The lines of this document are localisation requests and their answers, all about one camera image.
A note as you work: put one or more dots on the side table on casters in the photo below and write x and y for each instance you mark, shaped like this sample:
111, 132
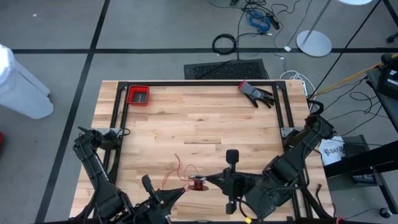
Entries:
357, 161

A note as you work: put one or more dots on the small black stereo camera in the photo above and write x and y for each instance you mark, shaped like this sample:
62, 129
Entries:
202, 221

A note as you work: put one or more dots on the black electronic device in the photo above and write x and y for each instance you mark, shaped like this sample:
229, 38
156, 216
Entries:
388, 81

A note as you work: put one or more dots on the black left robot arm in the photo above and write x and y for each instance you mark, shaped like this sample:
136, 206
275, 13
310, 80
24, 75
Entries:
99, 183

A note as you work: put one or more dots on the black slanted pole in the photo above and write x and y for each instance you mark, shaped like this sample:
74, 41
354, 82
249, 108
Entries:
345, 48

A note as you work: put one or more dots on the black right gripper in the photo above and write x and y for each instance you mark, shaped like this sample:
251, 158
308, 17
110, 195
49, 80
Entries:
247, 186

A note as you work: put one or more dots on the grey work glove red cuff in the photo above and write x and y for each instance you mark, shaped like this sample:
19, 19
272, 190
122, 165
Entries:
253, 92

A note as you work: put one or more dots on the red plastic bin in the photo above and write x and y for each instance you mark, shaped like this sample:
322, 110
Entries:
138, 96

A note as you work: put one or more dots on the black floor mat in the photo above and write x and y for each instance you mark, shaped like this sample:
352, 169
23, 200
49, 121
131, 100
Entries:
230, 70

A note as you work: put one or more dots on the white power strip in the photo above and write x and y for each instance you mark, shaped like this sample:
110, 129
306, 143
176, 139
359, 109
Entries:
304, 87

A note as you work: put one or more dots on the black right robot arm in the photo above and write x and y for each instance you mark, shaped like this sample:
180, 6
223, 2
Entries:
298, 155

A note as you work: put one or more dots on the black aluminium table frame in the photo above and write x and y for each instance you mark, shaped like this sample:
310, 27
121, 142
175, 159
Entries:
199, 83

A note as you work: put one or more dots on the floor lamp with round base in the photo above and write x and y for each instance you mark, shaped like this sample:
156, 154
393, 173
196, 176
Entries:
314, 43

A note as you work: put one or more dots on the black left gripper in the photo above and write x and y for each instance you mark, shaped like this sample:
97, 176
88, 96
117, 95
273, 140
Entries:
150, 214

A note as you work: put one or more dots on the white printed box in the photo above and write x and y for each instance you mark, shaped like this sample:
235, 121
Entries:
331, 154

